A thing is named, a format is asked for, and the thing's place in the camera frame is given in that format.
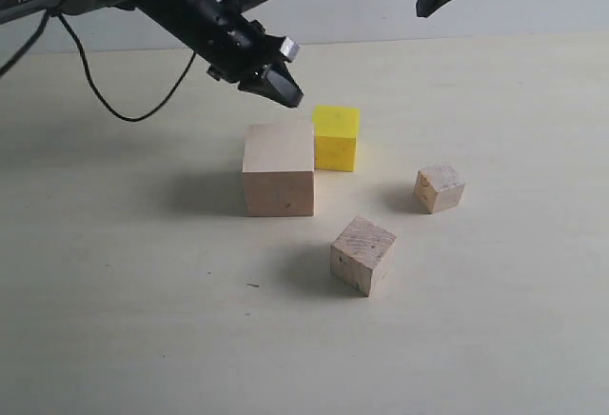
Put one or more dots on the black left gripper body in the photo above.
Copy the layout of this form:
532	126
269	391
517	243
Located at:
233	46

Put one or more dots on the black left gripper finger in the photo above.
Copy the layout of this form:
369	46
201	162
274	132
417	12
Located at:
275	83

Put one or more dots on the yellow cube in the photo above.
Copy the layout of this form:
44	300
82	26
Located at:
336	137

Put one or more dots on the large wooden cube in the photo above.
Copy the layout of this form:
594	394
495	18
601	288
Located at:
278	169

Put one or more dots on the medium wooden cube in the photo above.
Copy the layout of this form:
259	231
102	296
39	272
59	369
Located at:
360	255

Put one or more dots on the small wooden cube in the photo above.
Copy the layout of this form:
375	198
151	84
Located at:
439	187

